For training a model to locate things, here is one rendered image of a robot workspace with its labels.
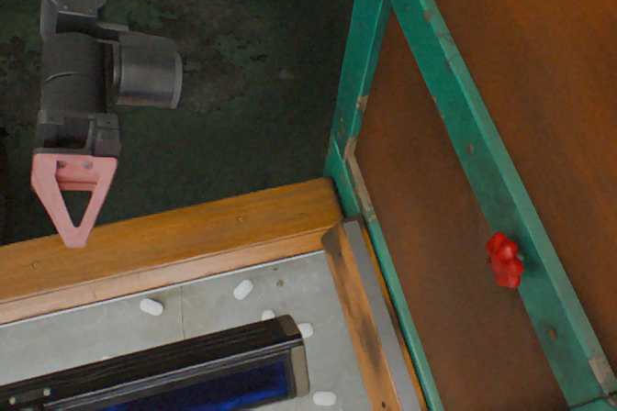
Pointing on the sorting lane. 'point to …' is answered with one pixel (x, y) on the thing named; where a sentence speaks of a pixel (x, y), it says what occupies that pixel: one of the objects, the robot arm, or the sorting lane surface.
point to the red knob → (504, 260)
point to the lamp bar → (184, 374)
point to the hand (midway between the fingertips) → (75, 237)
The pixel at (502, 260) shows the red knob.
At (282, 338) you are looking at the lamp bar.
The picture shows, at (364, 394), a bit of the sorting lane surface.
